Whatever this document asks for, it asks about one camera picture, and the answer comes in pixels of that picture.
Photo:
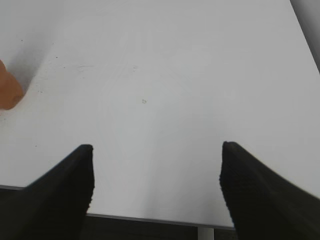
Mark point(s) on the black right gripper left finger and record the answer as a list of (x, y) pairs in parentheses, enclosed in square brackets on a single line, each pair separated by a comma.
[(55, 205)]

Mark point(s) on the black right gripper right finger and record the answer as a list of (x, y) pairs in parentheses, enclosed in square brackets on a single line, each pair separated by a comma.
[(262, 204)]

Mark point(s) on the orange soda bottle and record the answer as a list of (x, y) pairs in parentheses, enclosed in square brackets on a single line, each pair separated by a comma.
[(11, 91)]

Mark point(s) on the white table leg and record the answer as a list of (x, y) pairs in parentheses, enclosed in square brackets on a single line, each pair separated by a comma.
[(205, 233)]

